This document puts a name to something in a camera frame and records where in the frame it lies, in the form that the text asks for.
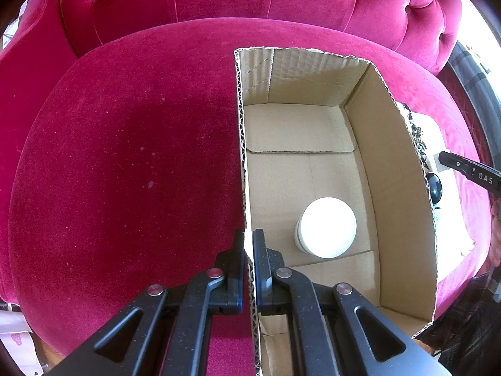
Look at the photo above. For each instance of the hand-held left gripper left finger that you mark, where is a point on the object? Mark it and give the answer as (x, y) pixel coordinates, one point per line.
(237, 270)

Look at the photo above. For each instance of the pink velvet sofa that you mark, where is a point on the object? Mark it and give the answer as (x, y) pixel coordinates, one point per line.
(125, 156)

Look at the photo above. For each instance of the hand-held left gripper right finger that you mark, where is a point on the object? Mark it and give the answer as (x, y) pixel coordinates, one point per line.
(258, 270)

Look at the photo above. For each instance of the black round jar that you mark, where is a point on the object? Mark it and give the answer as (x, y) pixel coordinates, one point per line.
(435, 188)

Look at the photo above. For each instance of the cardboard box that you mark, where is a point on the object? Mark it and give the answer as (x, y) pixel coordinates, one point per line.
(313, 137)

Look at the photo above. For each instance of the white paper bag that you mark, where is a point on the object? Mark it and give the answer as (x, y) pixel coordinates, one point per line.
(17, 338)

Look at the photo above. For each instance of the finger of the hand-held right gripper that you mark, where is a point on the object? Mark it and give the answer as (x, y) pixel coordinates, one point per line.
(469, 168)

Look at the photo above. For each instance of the dark patterned clothing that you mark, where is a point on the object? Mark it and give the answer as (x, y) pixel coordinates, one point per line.
(462, 321)

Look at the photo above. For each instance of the white paper sheet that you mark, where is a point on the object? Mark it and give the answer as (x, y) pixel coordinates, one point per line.
(454, 219)

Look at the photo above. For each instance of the white round jar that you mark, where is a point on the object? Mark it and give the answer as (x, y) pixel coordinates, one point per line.
(328, 227)

